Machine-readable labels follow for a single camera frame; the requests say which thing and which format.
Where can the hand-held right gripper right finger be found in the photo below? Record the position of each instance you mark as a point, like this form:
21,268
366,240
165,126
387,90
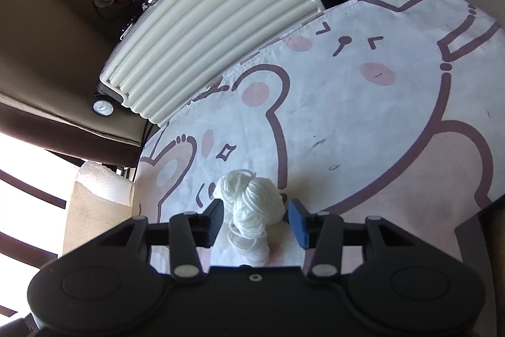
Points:
296,226

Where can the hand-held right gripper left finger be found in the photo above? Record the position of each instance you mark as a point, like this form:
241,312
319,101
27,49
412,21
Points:
215,220

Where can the white yarn bundle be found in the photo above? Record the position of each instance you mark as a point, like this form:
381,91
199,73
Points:
256,202

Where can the black storage box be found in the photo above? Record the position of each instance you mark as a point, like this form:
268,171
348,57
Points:
493,242

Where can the white bubble wrap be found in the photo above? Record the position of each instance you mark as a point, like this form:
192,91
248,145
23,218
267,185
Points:
104,181

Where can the bear printed blanket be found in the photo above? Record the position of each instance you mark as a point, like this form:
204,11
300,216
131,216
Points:
347,116

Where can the beige cardboard box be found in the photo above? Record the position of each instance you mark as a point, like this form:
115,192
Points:
92,222

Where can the white ribbed suitcase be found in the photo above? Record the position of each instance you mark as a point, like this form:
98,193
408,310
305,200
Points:
205,45

